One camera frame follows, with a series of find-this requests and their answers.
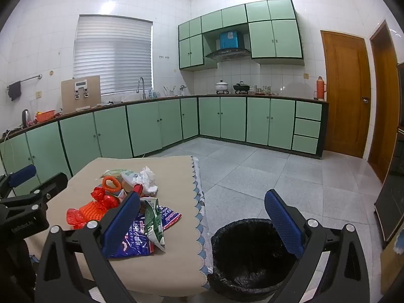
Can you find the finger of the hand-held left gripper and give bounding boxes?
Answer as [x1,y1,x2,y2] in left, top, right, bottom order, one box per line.
[18,172,69,210]
[0,164,37,200]

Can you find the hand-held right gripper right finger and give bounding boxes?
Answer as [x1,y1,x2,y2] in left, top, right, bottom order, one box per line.
[264,189,370,303]

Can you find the orange foam net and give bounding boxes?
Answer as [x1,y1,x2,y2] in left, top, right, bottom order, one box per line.
[77,176,123,223]

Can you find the metal towel rail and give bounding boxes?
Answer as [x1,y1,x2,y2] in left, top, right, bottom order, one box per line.
[7,74,42,89]

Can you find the orange thermos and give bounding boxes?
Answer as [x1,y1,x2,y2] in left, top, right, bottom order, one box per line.
[316,76,327,102]

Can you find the blue snack packet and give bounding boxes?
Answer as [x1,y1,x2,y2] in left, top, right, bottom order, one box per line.
[109,207,183,258]

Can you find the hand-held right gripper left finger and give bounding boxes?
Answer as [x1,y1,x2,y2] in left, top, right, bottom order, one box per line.
[34,192,141,303]

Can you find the white blue-trimmed table cover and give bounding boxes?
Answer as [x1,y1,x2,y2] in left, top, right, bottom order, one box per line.
[191,156,211,291]

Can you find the red plastic bag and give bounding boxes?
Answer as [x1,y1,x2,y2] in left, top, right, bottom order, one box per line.
[66,186,120,230]

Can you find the white window blind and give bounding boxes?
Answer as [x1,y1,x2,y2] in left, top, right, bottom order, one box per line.
[73,14,154,95]

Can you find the trash bin with black bag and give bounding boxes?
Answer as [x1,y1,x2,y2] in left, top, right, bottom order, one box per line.
[207,218,306,293]

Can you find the cardboard board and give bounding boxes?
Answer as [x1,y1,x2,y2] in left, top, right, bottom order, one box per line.
[61,76,102,114]

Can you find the cardboard box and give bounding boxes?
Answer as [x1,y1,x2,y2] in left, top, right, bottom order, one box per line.
[380,227,404,295]

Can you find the brown wooden door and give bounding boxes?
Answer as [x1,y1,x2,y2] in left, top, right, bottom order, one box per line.
[320,30,371,158]
[368,20,401,184]

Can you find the white green snack packet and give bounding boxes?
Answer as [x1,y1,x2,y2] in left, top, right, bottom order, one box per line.
[103,169,143,186]

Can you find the black glass cabinet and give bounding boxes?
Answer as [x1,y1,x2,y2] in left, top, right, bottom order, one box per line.
[374,63,404,248]

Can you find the orange plastic basket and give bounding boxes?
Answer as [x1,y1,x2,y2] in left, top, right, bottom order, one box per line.
[35,110,57,123]

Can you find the range hood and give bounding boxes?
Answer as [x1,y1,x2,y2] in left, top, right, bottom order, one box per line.
[205,48,251,62]

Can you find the white plastic bag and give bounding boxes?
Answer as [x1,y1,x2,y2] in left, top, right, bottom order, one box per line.
[139,166,158,194]

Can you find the green wall cabinets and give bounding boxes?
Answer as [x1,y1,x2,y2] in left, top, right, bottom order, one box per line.
[178,0,305,70]

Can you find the dark towel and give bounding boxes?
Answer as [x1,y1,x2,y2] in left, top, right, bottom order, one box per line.
[8,81,22,102]

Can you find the green base cabinets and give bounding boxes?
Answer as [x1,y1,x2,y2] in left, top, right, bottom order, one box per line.
[0,94,329,184]

